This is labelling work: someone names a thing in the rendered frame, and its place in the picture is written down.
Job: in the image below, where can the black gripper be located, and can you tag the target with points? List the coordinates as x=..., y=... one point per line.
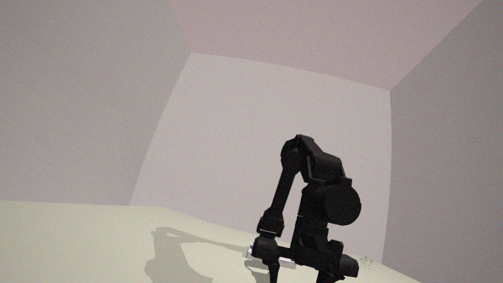
x=269, y=251

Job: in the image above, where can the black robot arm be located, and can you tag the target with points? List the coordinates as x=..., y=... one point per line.
x=328, y=197

